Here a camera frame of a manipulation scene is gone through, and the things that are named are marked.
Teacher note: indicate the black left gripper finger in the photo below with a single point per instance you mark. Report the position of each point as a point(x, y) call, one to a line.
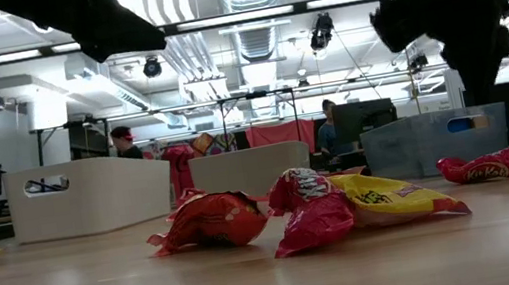
point(122, 36)

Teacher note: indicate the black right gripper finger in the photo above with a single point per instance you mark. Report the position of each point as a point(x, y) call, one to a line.
point(477, 61)

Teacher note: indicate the white pillar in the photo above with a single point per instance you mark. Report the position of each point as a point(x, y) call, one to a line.
point(453, 92)

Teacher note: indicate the grey translucent plastic bin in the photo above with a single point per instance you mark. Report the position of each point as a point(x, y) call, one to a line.
point(412, 149)

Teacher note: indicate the black shelf unit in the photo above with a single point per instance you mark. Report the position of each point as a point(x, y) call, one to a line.
point(87, 142)

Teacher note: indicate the large black monitor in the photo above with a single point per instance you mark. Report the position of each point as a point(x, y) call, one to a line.
point(364, 116)

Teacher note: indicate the patterned colourful cloth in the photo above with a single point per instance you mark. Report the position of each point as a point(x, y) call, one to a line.
point(206, 143)

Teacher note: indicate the black pipe rig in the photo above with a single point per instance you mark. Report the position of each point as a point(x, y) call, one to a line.
point(40, 146)

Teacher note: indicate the light grey plastic bin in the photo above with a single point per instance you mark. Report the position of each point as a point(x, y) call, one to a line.
point(248, 168)

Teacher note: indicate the red hanging cloth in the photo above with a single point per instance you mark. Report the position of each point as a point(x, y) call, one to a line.
point(280, 132)

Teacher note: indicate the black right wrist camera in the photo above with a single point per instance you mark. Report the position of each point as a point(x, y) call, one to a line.
point(394, 30)

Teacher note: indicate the black overhead lighting rail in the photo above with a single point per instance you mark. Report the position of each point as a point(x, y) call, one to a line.
point(300, 5)

